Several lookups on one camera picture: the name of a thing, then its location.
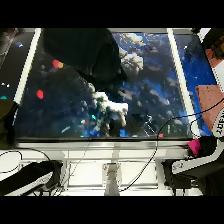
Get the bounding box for black garment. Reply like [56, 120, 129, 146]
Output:
[42, 28, 128, 101]
[201, 28, 224, 52]

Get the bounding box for pink garment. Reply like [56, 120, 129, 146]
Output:
[195, 84, 224, 137]

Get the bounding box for white garment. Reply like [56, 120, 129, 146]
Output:
[211, 61, 224, 94]

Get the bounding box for brown checked garment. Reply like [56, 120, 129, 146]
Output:
[204, 46, 224, 69]

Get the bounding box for silver frame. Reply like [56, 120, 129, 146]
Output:
[0, 139, 224, 197]

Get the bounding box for black cable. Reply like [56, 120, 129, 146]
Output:
[0, 149, 24, 175]
[119, 97, 224, 193]

